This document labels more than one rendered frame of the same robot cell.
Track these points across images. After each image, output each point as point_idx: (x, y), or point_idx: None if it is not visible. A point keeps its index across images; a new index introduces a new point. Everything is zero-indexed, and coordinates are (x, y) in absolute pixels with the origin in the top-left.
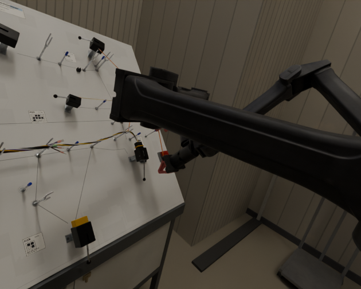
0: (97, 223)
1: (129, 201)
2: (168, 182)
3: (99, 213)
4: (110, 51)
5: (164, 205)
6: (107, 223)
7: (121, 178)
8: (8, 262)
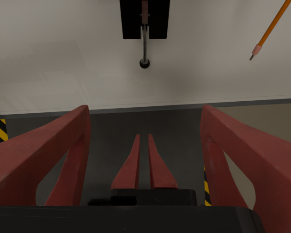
0: (16, 89)
1: (100, 71)
2: (282, 51)
3: (18, 77)
4: None
5: (214, 93)
6: (39, 92)
7: (80, 20)
8: None
